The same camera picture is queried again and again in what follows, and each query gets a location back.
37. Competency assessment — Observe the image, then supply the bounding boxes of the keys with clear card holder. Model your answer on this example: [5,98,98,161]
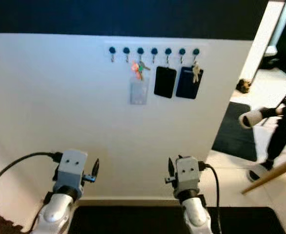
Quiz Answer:
[129,60,151,105]

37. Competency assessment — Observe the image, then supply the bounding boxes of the gold keys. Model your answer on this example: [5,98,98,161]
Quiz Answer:
[192,61,201,83]

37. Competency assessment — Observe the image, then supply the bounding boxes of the large black floor mat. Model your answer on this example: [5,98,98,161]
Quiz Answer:
[67,206,286,234]

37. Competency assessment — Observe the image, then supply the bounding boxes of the dark blue card holder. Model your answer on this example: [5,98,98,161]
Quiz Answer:
[175,66,204,100]

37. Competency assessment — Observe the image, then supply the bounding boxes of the black card holder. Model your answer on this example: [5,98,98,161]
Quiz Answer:
[154,66,178,99]

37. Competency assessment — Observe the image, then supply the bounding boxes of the white cylinder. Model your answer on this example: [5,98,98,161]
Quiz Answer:
[239,109,265,130]

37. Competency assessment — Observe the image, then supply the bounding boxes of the wooden stick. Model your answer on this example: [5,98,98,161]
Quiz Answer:
[242,154,286,195]

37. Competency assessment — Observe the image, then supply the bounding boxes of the small brown object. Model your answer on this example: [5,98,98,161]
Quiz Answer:
[236,79,251,94]

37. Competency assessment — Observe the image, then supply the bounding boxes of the person in black clothes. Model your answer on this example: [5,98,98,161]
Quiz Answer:
[248,66,286,183]

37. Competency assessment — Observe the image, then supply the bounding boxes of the white key rack plate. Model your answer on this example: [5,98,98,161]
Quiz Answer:
[105,44,204,58]

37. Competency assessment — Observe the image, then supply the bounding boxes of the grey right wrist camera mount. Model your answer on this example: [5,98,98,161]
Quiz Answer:
[174,156,200,195]

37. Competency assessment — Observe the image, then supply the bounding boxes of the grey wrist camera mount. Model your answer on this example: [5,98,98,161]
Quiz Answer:
[54,149,88,195]
[174,156,200,195]

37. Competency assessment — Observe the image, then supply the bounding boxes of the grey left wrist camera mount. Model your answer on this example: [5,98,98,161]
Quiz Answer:
[54,149,88,195]

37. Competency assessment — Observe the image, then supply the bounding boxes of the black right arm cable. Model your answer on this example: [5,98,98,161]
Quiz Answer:
[199,163,223,234]

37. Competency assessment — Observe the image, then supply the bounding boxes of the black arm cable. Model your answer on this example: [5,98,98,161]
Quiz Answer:
[199,163,223,234]
[0,152,58,195]

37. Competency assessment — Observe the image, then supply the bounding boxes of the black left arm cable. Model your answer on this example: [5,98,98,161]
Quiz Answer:
[0,152,58,195]

